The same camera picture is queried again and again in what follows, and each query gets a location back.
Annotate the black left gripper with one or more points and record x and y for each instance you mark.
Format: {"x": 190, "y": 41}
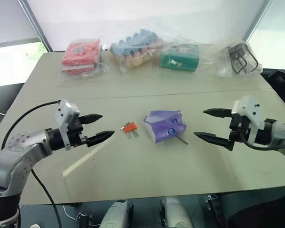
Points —
{"x": 77, "y": 136}

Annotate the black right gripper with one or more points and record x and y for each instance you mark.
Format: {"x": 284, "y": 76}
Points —
{"x": 237, "y": 128}

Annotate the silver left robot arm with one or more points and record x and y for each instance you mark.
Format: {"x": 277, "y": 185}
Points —
{"x": 19, "y": 154}

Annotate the purple tissue pack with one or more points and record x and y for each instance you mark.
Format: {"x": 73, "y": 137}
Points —
{"x": 164, "y": 128}

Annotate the clear bag with red packs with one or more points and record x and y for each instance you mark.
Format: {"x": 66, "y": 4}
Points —
{"x": 99, "y": 69}

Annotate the red flat pack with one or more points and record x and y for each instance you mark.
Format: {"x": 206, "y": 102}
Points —
{"x": 82, "y": 53}
{"x": 77, "y": 69}

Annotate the clear bag with cylinders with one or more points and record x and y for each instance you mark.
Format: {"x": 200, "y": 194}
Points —
{"x": 123, "y": 67}

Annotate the clear bag around green box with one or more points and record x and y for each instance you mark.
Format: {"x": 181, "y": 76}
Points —
{"x": 204, "y": 54}

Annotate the green printed box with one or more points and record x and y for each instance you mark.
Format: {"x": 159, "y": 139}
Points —
{"x": 179, "y": 60}

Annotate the black chair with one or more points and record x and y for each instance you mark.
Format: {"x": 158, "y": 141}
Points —
{"x": 281, "y": 85}

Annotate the blue and pink cylinder bundle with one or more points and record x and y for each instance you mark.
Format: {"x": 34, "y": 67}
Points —
{"x": 135, "y": 48}

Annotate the silver rounded shell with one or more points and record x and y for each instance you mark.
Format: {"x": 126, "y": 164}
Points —
{"x": 174, "y": 212}
{"x": 117, "y": 215}

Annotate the black bag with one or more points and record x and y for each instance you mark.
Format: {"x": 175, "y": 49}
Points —
{"x": 251, "y": 209}

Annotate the small black device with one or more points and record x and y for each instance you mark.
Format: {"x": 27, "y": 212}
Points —
{"x": 83, "y": 220}

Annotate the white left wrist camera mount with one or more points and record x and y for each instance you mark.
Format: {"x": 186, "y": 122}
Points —
{"x": 66, "y": 114}

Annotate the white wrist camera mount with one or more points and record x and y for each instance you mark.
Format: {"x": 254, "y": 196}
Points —
{"x": 66, "y": 114}
{"x": 249, "y": 107}

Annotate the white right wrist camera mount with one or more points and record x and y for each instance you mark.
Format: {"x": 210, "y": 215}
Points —
{"x": 249, "y": 107}

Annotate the black window frame post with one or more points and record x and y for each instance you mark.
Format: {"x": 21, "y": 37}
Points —
{"x": 35, "y": 23}
{"x": 257, "y": 19}

